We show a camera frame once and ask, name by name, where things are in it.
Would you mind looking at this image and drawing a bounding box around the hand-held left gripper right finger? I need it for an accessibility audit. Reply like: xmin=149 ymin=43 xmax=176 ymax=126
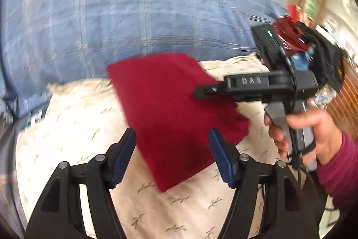
xmin=210 ymin=128 xmax=319 ymax=239

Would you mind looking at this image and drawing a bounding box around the person's right hand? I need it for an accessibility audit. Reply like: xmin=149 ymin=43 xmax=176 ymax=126
xmin=264 ymin=109 xmax=343 ymax=167

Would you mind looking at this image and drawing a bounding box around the dark cluttered bag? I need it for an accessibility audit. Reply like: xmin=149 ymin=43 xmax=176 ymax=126
xmin=302 ymin=26 xmax=347 ymax=92

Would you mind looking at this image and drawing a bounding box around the cream leaf print bedsheet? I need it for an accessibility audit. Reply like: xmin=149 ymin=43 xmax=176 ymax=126
xmin=15 ymin=54 xmax=336 ymax=239

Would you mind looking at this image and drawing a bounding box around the black cable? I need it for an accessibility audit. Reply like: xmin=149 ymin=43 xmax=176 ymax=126
xmin=278 ymin=44 xmax=318 ymax=195

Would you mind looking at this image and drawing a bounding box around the red plastic bag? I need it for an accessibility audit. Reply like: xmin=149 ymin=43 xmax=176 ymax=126
xmin=273 ymin=16 xmax=312 ymax=53

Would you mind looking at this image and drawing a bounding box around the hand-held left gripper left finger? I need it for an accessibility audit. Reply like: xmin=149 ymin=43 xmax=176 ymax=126
xmin=25 ymin=128 xmax=136 ymax=239

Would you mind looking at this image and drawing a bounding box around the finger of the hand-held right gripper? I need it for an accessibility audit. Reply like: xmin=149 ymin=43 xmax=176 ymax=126
xmin=194 ymin=81 xmax=232 ymax=100

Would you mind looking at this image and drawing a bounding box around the dark red small garment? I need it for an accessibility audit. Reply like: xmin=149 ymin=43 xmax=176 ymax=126
xmin=106 ymin=53 xmax=251 ymax=193

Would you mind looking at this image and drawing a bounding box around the blue plaid blanket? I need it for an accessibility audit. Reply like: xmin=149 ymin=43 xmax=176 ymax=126
xmin=0 ymin=0 xmax=288 ymax=122

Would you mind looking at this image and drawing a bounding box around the wooden furniture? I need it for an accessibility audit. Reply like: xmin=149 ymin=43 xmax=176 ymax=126
xmin=326 ymin=58 xmax=358 ymax=140

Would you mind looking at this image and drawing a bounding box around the person's right forearm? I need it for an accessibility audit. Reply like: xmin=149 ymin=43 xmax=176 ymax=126
xmin=316 ymin=131 xmax=358 ymax=213

